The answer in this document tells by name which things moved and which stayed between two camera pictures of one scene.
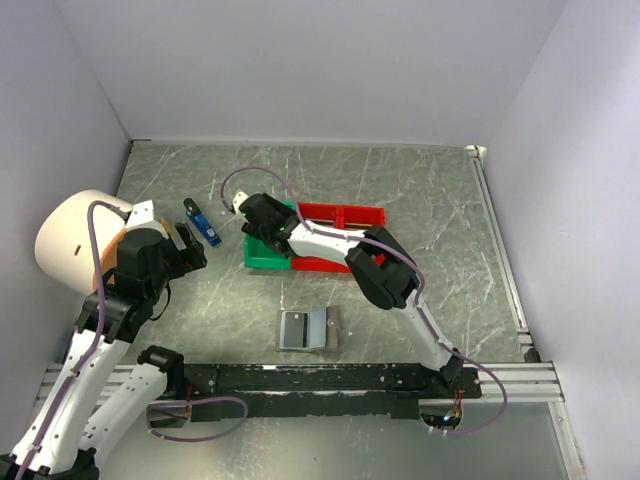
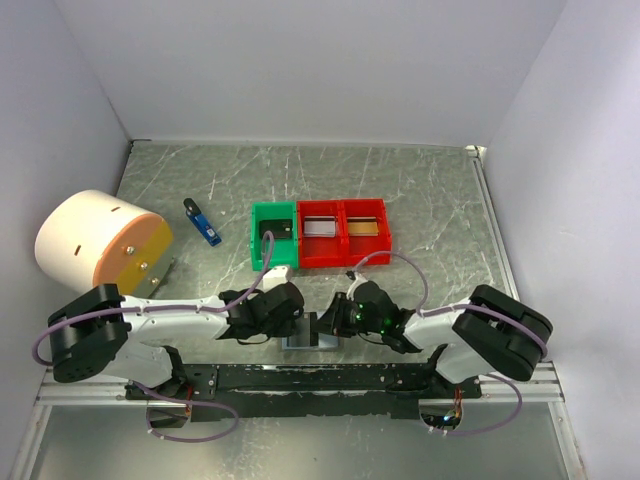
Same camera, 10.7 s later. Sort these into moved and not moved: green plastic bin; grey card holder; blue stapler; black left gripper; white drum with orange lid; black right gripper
Moved: green plastic bin; black right gripper; black left gripper
Not moved: grey card holder; blue stapler; white drum with orange lid
